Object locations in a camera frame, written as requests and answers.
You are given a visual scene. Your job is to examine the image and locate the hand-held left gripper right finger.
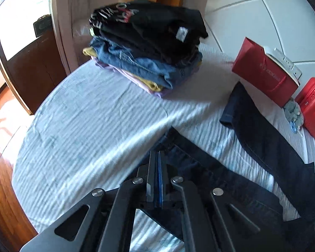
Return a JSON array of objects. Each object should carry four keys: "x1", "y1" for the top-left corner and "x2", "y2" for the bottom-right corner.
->
[{"x1": 159, "y1": 151, "x2": 288, "y2": 252}]

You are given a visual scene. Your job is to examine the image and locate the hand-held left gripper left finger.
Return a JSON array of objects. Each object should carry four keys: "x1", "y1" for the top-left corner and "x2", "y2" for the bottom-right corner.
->
[{"x1": 20, "y1": 151, "x2": 161, "y2": 252}]

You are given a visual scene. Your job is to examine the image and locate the dark blue jeans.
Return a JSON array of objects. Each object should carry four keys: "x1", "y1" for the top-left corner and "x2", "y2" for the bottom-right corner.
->
[{"x1": 131, "y1": 81, "x2": 315, "y2": 252}]

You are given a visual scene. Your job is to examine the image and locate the stack of folded clothes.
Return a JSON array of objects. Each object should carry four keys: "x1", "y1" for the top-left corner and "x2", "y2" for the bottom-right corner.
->
[{"x1": 89, "y1": 0, "x2": 209, "y2": 66}]

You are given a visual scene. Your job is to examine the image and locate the white striped bed sheet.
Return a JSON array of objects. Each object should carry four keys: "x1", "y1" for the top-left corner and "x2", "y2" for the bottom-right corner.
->
[{"x1": 12, "y1": 42, "x2": 315, "y2": 252}]

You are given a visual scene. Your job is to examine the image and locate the folded purple garment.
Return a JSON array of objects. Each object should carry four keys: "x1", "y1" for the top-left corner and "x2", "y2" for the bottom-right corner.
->
[{"x1": 94, "y1": 56, "x2": 164, "y2": 99}]

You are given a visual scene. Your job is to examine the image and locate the folded blue denim garment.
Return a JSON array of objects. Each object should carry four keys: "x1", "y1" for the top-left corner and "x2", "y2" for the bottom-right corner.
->
[{"x1": 91, "y1": 37, "x2": 202, "y2": 90}]

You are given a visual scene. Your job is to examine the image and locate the folded yellow garment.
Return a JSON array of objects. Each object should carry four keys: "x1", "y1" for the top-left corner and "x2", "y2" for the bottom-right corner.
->
[{"x1": 83, "y1": 47, "x2": 164, "y2": 92}]

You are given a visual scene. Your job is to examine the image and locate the red paper bag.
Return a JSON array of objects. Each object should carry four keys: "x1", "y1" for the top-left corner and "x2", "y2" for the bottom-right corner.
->
[{"x1": 231, "y1": 37, "x2": 300, "y2": 108}]

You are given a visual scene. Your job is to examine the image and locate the grey plush toy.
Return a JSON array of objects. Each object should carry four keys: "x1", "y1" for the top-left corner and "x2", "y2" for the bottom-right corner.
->
[{"x1": 283, "y1": 98, "x2": 304, "y2": 130}]

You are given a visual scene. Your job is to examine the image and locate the dark wooden cabinet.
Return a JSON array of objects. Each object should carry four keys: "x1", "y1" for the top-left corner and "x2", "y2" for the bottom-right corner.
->
[{"x1": 5, "y1": 29, "x2": 71, "y2": 114}]

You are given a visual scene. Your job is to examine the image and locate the white power strip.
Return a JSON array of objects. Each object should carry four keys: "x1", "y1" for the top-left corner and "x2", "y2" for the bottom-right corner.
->
[{"x1": 264, "y1": 47, "x2": 302, "y2": 79}]

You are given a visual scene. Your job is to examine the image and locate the black box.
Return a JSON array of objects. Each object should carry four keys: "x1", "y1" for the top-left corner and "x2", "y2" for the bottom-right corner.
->
[{"x1": 33, "y1": 14, "x2": 52, "y2": 38}]

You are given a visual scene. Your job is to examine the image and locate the blue handled scissors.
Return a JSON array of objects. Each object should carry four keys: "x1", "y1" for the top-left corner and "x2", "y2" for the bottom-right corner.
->
[{"x1": 289, "y1": 121, "x2": 303, "y2": 134}]

